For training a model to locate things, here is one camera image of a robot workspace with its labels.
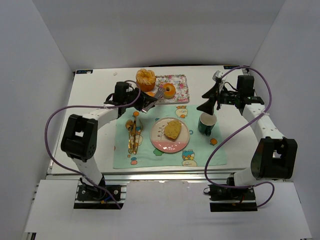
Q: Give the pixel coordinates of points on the silver metal tongs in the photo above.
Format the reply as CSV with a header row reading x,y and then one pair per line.
x,y
150,101

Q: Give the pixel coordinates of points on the gold knife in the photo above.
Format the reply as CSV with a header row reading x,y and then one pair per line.
x,y
134,130

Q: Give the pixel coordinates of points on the dark green mug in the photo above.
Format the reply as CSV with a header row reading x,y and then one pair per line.
x,y
206,123

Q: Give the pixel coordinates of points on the gold spoon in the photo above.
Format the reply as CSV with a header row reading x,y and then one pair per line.
x,y
129,125

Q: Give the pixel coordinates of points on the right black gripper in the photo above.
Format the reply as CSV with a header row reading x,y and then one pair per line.
x,y
218,96

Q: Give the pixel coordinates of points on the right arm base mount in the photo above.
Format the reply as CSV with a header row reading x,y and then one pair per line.
x,y
229,200

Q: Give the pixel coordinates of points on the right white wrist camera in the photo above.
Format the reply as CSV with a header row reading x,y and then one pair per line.
x,y
218,78

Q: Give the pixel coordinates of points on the orange bundt cake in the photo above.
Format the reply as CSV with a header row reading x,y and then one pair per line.
x,y
146,79

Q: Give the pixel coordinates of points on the glazed ring donut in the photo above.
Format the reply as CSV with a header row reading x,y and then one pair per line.
x,y
169,90

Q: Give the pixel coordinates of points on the green cartoon placemat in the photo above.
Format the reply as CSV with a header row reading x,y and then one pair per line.
x,y
195,154

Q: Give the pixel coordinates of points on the brown bread slice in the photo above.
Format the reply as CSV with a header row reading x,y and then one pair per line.
x,y
172,129

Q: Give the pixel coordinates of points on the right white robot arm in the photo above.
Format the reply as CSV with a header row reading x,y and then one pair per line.
x,y
275,155

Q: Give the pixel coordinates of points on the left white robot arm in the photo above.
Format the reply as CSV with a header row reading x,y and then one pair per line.
x,y
80,136

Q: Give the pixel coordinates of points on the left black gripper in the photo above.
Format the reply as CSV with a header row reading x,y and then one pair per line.
x,y
140,100

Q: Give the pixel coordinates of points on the small round bun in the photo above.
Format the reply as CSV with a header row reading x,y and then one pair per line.
x,y
150,93

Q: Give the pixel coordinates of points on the pink white ceramic plate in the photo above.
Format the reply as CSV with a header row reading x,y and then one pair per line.
x,y
165,144

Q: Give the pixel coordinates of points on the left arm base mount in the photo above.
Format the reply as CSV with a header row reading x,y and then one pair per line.
x,y
86,199

